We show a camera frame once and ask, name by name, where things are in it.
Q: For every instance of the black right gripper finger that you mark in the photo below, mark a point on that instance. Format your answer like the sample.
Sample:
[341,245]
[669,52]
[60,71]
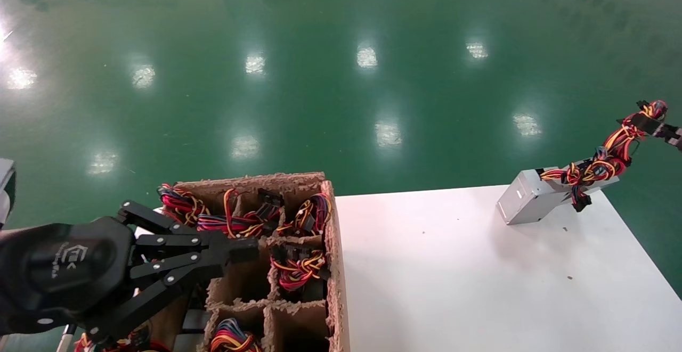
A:
[674,132]
[679,143]

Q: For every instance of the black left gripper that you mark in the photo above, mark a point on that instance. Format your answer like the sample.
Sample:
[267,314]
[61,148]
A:
[64,272]

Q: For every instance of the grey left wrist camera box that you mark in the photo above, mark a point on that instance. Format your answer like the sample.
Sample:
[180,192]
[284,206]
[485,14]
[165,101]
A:
[5,187]

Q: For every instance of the cardboard divider box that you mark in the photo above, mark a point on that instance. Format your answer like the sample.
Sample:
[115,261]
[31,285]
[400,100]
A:
[335,267]

